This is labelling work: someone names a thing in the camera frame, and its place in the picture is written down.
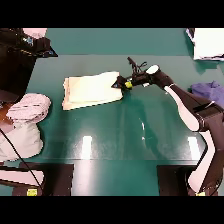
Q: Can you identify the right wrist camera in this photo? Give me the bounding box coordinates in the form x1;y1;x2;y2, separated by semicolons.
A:
126;56;148;77

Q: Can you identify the pink striped garment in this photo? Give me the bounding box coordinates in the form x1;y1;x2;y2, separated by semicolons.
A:
5;93;53;125

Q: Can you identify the white folded garment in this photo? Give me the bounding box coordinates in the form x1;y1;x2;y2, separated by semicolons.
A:
193;28;224;62

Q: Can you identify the cream shirt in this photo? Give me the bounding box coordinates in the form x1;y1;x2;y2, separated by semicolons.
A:
61;70;125;111

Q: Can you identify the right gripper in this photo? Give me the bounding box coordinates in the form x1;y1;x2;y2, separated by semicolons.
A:
120;73;150;90

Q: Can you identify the black cable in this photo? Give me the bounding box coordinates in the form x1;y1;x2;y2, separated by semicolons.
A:
0;127;43;197

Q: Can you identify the purple garment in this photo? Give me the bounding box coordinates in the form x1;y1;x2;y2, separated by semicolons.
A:
190;80;224;108

